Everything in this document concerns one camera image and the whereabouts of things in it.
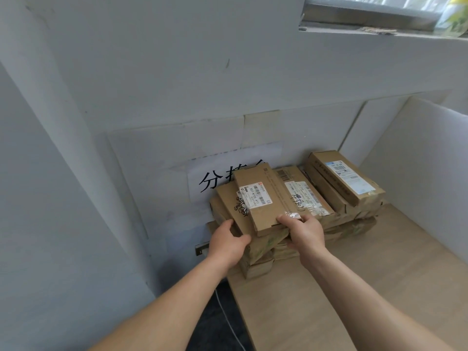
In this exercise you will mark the person's left hand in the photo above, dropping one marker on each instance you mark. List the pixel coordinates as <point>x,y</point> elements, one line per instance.
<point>228,246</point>

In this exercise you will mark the person's right hand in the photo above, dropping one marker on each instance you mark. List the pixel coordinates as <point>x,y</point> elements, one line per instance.
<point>309,237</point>

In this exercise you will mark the box with black scribble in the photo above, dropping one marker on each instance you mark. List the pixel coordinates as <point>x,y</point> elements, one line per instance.
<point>228,201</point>

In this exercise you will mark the box with barcode label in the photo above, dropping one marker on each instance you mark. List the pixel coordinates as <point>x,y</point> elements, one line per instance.
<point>263,215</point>

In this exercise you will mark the pile of parcels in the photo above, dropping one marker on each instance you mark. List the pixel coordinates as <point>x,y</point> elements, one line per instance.
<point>347,177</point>

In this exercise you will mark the person's left forearm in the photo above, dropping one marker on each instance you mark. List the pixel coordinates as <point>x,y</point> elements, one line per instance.
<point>164,310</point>

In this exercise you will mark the white partition board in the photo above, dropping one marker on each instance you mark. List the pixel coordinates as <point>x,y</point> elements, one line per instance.
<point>420,160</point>

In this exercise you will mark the dark-framed window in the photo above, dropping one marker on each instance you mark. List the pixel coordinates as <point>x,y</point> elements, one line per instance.
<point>365,12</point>

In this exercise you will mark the yellow bottle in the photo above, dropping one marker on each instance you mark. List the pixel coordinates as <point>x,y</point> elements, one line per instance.
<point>455,16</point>

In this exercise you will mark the grey wall socket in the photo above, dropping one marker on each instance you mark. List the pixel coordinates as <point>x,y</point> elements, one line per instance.
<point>202,249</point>

